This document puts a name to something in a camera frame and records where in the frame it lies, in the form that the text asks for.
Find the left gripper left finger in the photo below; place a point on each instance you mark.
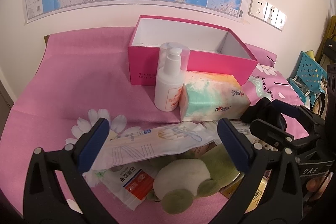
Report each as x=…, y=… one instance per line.
x=43, y=199

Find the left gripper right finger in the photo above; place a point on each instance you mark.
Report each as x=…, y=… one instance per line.
x=282, y=199

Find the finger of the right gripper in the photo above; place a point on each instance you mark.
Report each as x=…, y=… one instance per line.
x=277, y=137
x=294, y=109

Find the green turtle plush toy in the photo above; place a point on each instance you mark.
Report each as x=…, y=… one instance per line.
x=183, y=178

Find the medical mask packet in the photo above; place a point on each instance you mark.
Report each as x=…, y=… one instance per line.
x=130, y=183

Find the cotton swab packet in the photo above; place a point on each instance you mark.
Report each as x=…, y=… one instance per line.
x=170, y=139

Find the black cloth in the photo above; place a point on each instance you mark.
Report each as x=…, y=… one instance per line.
x=266, y=111

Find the blue plastic basket rack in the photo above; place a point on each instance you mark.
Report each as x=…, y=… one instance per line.
x=308, y=79

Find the pastel tissue pack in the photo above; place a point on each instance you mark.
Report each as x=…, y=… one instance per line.
x=211, y=97

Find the pink open cardboard box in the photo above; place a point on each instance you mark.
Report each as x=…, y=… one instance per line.
x=213, y=48

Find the yellow hanging coat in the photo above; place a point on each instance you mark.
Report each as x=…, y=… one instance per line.
x=328, y=33

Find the white pump lotion bottle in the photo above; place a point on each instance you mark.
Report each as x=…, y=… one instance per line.
x=172, y=66

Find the pink floral bedsheet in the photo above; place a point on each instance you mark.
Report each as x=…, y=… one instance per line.
x=86, y=70

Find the white wall sockets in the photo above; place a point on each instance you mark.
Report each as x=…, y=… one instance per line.
x=268, y=13

